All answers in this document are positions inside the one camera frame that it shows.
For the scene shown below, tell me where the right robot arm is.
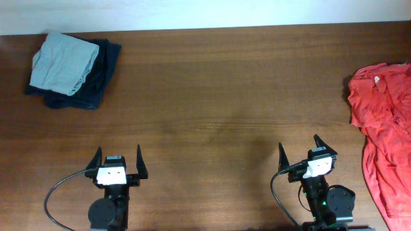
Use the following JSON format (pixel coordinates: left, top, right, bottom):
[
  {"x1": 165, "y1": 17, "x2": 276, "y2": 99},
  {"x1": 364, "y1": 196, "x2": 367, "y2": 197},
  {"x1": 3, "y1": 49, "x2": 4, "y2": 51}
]
[{"x1": 275, "y1": 135, "x2": 355, "y2": 230}]

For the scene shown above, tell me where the folded light grey garment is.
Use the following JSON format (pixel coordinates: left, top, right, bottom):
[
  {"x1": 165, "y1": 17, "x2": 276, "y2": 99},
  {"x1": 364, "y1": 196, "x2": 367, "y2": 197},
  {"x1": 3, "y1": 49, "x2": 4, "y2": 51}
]
[{"x1": 30, "y1": 32, "x2": 100, "y2": 96}]

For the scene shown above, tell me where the left black camera cable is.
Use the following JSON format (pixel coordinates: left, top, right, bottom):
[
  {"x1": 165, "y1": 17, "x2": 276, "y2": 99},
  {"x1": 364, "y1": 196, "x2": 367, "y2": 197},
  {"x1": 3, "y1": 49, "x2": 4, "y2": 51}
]
[{"x1": 44, "y1": 168, "x2": 97, "y2": 231}]

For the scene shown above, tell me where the red garment at right edge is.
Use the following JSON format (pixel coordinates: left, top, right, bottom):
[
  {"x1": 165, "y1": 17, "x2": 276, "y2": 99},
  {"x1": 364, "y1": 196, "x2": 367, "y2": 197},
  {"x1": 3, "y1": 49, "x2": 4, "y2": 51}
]
[{"x1": 347, "y1": 63, "x2": 410, "y2": 230}]

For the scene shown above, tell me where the black camera cable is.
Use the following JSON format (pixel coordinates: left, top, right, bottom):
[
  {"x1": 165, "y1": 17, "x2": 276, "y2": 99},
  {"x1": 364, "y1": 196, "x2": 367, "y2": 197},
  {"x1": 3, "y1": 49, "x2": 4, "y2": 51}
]
[
  {"x1": 270, "y1": 162, "x2": 306, "y2": 230},
  {"x1": 44, "y1": 168, "x2": 97, "y2": 231}
]

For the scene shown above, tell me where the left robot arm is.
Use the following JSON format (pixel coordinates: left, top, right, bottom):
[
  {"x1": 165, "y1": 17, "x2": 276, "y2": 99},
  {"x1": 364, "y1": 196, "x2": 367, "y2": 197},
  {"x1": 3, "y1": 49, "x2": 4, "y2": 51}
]
[{"x1": 85, "y1": 147, "x2": 148, "y2": 231}]

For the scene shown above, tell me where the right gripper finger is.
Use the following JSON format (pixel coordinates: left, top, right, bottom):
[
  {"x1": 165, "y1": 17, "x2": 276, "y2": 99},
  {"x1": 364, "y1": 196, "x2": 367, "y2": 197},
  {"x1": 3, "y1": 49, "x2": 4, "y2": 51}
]
[
  {"x1": 278, "y1": 142, "x2": 290, "y2": 172},
  {"x1": 313, "y1": 134, "x2": 337, "y2": 155}
]

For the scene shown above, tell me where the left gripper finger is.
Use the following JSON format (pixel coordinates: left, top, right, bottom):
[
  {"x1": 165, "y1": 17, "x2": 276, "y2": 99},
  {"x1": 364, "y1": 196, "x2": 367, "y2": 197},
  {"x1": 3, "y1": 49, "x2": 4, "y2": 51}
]
[
  {"x1": 86, "y1": 146, "x2": 102, "y2": 169},
  {"x1": 136, "y1": 144, "x2": 148, "y2": 179}
]

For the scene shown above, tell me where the folded dark navy garment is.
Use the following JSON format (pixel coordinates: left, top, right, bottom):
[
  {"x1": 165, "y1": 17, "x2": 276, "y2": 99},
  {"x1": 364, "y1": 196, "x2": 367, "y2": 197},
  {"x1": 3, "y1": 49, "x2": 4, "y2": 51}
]
[{"x1": 24, "y1": 38, "x2": 121, "y2": 110}]

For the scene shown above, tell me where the right black camera cable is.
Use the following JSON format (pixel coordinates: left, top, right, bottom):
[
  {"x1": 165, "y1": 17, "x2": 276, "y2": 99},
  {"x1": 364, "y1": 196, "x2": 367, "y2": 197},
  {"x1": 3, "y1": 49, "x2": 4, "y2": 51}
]
[{"x1": 270, "y1": 162, "x2": 306, "y2": 230}]

